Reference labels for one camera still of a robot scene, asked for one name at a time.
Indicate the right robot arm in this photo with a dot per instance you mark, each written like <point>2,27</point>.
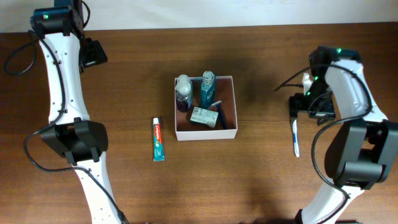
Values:
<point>365,147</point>

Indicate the purple soap pump bottle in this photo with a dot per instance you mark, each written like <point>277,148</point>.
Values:
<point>184,93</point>

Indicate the blue white toothbrush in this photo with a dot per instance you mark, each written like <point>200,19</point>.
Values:
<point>295,139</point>

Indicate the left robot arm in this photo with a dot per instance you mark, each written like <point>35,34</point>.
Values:
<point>71,133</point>

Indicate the green white soap box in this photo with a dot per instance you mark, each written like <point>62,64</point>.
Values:
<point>203,116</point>

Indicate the Colgate toothpaste tube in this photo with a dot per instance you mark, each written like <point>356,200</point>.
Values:
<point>158,146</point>

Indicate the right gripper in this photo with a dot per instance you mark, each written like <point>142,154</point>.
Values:
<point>296,104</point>

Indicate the blue disposable razor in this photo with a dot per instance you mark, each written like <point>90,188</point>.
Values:
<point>217,105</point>

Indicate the white open cardboard box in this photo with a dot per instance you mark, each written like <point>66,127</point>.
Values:
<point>187,131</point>

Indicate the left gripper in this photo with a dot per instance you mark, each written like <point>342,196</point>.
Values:
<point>97,54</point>

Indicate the green mouthwash bottle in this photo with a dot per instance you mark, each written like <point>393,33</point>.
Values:
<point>207,89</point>

